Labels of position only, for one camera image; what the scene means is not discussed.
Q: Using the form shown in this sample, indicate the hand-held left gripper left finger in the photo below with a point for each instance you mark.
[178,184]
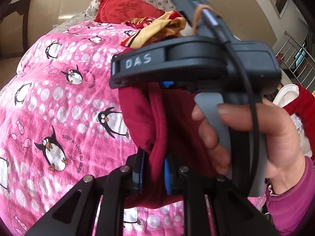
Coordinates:
[137,174]

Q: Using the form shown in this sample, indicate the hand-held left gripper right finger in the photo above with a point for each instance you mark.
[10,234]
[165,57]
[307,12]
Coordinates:
[168,177]

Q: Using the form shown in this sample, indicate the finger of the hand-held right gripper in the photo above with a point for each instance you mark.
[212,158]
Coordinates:
[137,66]

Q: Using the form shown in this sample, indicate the dark red fleece garment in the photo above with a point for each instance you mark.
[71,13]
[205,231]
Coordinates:
[147,118]

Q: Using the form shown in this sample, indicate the person's right forearm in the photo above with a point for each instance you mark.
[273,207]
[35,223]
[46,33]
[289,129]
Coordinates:
[292,209]

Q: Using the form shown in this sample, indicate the person's right hand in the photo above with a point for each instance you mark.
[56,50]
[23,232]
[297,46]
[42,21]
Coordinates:
[283,152]

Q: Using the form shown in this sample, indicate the red and yellow striped cloth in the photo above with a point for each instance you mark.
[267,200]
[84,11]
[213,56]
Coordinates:
[152,32]

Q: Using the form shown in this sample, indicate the metal stair railing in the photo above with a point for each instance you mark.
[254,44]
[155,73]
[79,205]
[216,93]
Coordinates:
[295,51]

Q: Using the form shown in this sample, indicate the white chair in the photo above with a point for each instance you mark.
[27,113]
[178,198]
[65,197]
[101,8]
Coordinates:
[285,95]

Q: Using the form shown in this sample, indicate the red heart-shaped frilled cushion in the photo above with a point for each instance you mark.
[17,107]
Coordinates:
[123,7]

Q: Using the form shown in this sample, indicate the red cloth on chair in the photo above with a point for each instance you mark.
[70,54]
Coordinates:
[305,103]

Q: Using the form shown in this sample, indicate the pink penguin print blanket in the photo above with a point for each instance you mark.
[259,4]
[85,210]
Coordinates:
[61,103]

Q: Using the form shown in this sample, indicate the dark wooden side table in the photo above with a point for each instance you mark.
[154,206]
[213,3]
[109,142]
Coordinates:
[14,17]

